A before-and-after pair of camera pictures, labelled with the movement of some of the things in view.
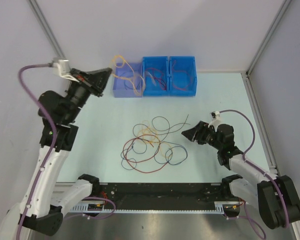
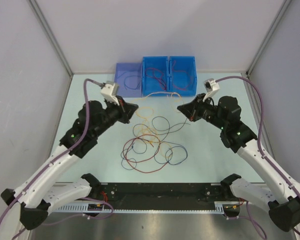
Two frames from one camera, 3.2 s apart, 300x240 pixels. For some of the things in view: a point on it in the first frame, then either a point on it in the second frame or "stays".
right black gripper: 199,132 to 192,110
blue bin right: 183,76 stays
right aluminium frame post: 285,5 stays
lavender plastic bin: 128,80 stays
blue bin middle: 155,76 stays
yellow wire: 152,78 to 148,95
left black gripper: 95,80 to 125,110
